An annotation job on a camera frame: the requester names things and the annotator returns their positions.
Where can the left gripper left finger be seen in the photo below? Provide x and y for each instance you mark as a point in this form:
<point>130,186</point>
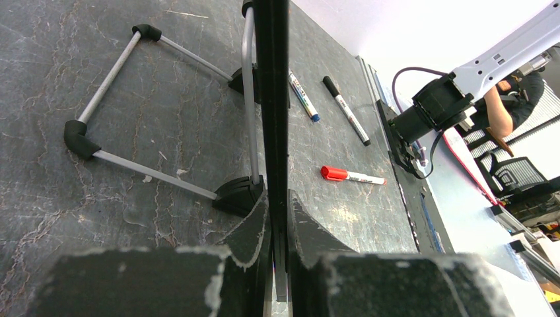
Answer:
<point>230,278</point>

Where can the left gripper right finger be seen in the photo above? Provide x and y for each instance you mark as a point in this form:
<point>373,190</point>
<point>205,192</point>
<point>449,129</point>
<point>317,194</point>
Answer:
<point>328,278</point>

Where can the white whiteboard black frame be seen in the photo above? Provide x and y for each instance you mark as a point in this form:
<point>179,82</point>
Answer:
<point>272,44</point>

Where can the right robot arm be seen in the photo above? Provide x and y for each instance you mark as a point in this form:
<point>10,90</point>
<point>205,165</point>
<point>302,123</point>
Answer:
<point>441,104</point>

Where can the red cap marker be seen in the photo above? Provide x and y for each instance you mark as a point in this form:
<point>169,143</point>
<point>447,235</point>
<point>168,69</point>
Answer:
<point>339,175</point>

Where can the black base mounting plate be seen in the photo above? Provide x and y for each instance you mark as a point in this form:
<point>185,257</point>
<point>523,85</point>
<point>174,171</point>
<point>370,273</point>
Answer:
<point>429,233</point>

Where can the blue cap marker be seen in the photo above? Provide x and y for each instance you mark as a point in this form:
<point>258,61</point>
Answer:
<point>303,97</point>

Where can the black cap marker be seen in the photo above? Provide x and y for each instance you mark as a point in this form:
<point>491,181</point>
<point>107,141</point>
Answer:
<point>346,110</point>

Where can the black mesh office chair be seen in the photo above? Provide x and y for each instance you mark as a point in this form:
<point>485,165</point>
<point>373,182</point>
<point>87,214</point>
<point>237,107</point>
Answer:
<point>514,176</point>

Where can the person in black shirt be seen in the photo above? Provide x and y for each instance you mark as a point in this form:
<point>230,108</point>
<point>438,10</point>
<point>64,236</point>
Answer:
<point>507,105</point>

